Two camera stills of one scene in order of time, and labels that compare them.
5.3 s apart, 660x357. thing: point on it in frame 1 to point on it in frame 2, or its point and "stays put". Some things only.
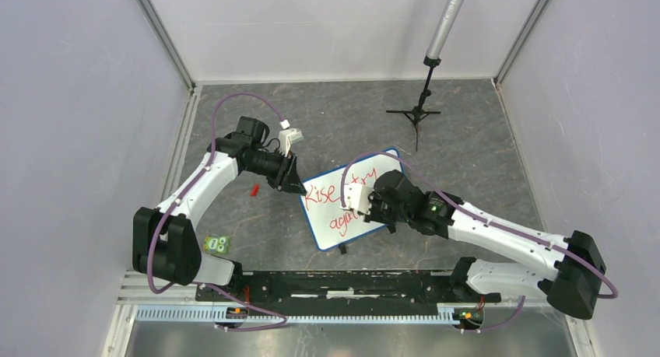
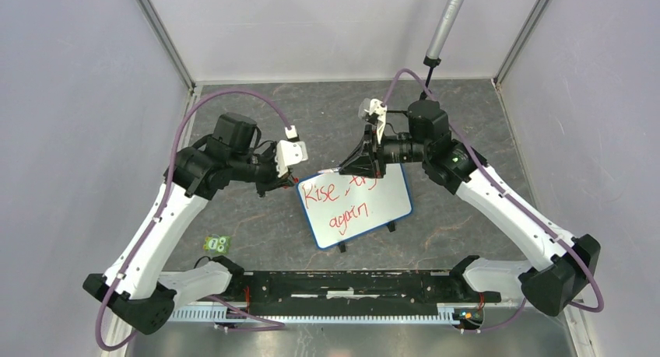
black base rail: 258,292 stays put
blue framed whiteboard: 332,225 stays put
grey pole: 456,1 stays put
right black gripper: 373,198 to 367,159
